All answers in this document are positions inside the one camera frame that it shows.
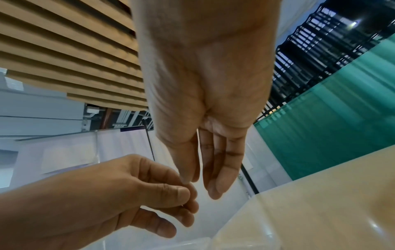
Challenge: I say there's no green curtain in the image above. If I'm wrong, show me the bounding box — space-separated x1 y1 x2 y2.
254 36 395 182

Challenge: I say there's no person's left hand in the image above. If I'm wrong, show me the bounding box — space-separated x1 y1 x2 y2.
0 154 200 250

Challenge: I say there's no person's right hand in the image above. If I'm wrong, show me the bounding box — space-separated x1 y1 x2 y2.
129 0 283 201

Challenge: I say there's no black metal railing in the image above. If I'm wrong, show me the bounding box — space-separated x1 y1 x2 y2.
256 0 395 123

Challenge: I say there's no black window post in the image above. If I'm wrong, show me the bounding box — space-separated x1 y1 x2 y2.
239 163 260 196

